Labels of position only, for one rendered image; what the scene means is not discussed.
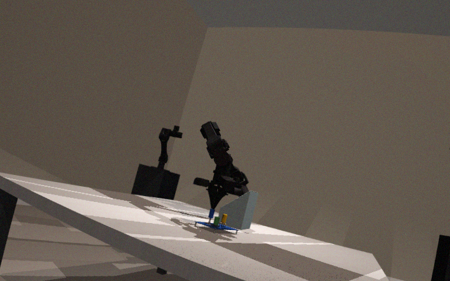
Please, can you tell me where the blue circuit board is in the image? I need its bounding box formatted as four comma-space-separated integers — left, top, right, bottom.
195, 209, 239, 234

